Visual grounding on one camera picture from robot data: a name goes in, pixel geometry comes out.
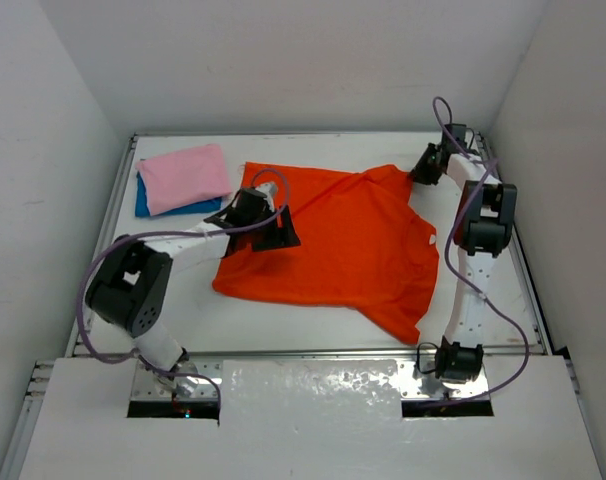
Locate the orange t shirt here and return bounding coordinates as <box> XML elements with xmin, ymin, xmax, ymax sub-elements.
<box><xmin>212</xmin><ymin>162</ymin><xmax>439</xmax><ymax>344</ymax></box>

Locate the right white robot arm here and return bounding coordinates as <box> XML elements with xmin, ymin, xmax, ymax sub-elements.
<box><xmin>410</xmin><ymin>123</ymin><xmax>518</xmax><ymax>383</ymax></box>

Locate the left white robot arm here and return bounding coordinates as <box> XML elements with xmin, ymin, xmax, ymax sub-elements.
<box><xmin>83</xmin><ymin>182</ymin><xmax>301</xmax><ymax>378</ymax></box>

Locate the folded pink t shirt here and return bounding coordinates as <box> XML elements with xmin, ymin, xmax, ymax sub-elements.
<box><xmin>135</xmin><ymin>144</ymin><xmax>232</xmax><ymax>216</ymax></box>

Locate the folded blue t shirt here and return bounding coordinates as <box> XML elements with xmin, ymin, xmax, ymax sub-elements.
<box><xmin>135</xmin><ymin>174</ymin><xmax>223</xmax><ymax>218</ymax></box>

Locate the white front cover board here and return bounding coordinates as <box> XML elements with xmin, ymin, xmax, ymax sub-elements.
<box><xmin>21</xmin><ymin>357</ymin><xmax>600</xmax><ymax>479</ymax></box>

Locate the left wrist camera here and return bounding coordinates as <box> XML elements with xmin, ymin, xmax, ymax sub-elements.
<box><xmin>256</xmin><ymin>182</ymin><xmax>278</xmax><ymax>198</ymax></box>

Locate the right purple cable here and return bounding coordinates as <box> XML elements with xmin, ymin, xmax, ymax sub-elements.
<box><xmin>422</xmin><ymin>95</ymin><xmax>531</xmax><ymax>406</ymax></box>

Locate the purple cable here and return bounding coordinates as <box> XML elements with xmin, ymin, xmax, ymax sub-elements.
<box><xmin>422</xmin><ymin>95</ymin><xmax>531</xmax><ymax>406</ymax></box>
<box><xmin>75</xmin><ymin>168</ymin><xmax>292</xmax><ymax>412</ymax></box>

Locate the right aluminium frame rail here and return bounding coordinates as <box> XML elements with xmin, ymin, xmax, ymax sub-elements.
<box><xmin>473</xmin><ymin>131</ymin><xmax>572</xmax><ymax>359</ymax></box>

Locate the aluminium frame rail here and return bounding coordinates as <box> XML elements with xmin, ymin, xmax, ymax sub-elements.
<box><xmin>182</xmin><ymin>347</ymin><xmax>549</xmax><ymax>361</ymax></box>
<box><xmin>64</xmin><ymin>132</ymin><xmax>140</xmax><ymax>358</ymax></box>
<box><xmin>473</xmin><ymin>131</ymin><xmax>572</xmax><ymax>359</ymax></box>

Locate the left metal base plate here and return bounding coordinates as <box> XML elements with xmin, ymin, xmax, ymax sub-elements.
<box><xmin>130</xmin><ymin>361</ymin><xmax>222</xmax><ymax>402</ymax></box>

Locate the metal base plate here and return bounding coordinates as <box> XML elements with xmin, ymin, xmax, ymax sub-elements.
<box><xmin>390</xmin><ymin>358</ymin><xmax>489</xmax><ymax>402</ymax></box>
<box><xmin>130</xmin><ymin>361</ymin><xmax>222</xmax><ymax>402</ymax></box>

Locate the left aluminium frame rail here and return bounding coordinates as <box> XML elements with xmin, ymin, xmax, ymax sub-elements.
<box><xmin>64</xmin><ymin>132</ymin><xmax>140</xmax><ymax>358</ymax></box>

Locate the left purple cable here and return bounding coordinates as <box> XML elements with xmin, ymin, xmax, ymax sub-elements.
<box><xmin>75</xmin><ymin>168</ymin><xmax>292</xmax><ymax>412</ymax></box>

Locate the black looped wire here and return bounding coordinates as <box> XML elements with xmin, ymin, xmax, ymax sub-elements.
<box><xmin>415</xmin><ymin>342</ymin><xmax>440</xmax><ymax>381</ymax></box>

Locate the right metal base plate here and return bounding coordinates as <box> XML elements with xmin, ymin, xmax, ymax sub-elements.
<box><xmin>390</xmin><ymin>358</ymin><xmax>489</xmax><ymax>402</ymax></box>

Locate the front aluminium frame rail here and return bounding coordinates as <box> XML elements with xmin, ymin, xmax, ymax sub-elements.
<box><xmin>182</xmin><ymin>347</ymin><xmax>549</xmax><ymax>361</ymax></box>

